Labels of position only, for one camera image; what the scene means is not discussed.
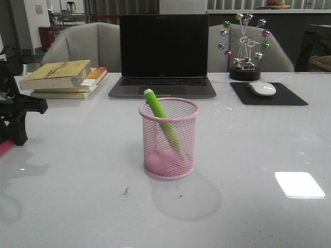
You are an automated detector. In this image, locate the black mouse pad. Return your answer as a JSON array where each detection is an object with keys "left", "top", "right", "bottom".
[{"left": 230, "top": 82, "right": 308, "bottom": 106}]

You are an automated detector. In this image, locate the ferris wheel desk ornament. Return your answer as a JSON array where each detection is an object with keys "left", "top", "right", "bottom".
[{"left": 218, "top": 12, "right": 271, "bottom": 81}]

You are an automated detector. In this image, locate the pink mesh pen holder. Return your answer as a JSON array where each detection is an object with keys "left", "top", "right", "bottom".
[{"left": 139, "top": 98, "right": 199, "bottom": 179}]

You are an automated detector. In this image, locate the grey right armchair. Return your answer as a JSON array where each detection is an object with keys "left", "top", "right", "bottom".
[{"left": 207, "top": 23, "right": 294, "bottom": 72}]

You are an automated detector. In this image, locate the grey armchair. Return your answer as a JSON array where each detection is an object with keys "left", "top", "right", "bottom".
[
  {"left": 207, "top": 23, "right": 294, "bottom": 72},
  {"left": 41, "top": 22, "right": 122, "bottom": 73}
]

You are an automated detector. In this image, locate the green marker pen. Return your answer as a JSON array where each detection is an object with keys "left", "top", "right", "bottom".
[{"left": 144, "top": 89, "right": 186, "bottom": 161}]

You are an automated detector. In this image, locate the orange middle book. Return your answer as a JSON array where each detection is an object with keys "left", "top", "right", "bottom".
[{"left": 35, "top": 67, "right": 108, "bottom": 93}]

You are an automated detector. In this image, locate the grey left armchair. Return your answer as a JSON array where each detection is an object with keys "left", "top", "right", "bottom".
[{"left": 41, "top": 22, "right": 122, "bottom": 73}]

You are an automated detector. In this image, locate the pink marker pen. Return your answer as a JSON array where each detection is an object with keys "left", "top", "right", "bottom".
[{"left": 0, "top": 139, "right": 14, "bottom": 156}]

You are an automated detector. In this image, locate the pale bottom book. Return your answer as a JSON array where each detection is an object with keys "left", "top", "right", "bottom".
[{"left": 30, "top": 77, "right": 106, "bottom": 99}]

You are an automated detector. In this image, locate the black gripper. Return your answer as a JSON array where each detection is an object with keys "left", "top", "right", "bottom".
[{"left": 1, "top": 45, "right": 48, "bottom": 146}]

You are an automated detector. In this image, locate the grey laptop black screen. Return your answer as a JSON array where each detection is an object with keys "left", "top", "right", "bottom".
[{"left": 108, "top": 14, "right": 216, "bottom": 99}]

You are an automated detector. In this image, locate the red trash bin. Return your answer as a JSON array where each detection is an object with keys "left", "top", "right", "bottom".
[{"left": 38, "top": 26, "right": 55, "bottom": 52}]

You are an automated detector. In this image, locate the white computer mouse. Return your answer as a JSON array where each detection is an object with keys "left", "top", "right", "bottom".
[{"left": 248, "top": 82, "right": 276, "bottom": 97}]

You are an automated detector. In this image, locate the yellow top book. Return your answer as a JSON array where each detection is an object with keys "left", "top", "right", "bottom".
[{"left": 20, "top": 59, "right": 91, "bottom": 90}]

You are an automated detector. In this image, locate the fruit bowl on counter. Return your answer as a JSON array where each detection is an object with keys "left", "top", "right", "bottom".
[{"left": 266, "top": 0, "right": 290, "bottom": 9}]

